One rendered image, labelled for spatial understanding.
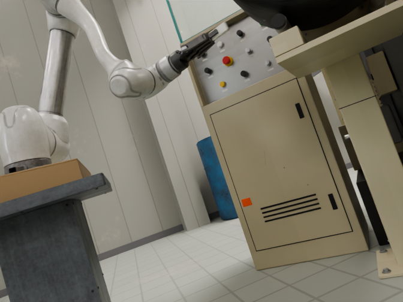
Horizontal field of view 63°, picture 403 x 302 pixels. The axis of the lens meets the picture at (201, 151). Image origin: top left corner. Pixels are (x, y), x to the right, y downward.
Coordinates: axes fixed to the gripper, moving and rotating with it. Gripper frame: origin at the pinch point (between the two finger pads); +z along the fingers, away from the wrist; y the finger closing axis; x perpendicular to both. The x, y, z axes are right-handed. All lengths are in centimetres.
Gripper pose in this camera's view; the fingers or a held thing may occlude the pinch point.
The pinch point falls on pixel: (219, 31)
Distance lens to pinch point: 123.8
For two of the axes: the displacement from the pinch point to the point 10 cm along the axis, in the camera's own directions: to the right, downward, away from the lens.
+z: 7.9, -4.5, -4.2
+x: 4.3, 8.9, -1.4
